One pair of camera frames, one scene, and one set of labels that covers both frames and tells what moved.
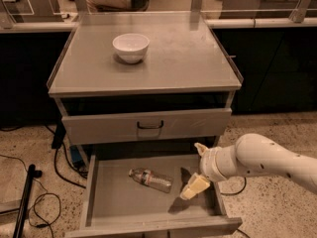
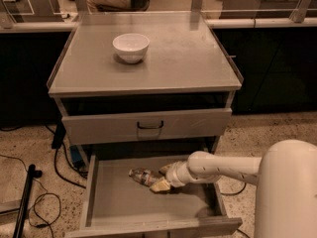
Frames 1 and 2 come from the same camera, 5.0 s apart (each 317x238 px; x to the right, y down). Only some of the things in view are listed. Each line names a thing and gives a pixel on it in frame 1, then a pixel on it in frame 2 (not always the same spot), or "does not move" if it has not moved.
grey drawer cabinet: x=175 y=101 does not move
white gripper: x=207 y=164 → x=174 y=175
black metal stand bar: x=32 y=175 does not move
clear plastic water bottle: x=152 y=178 does not move
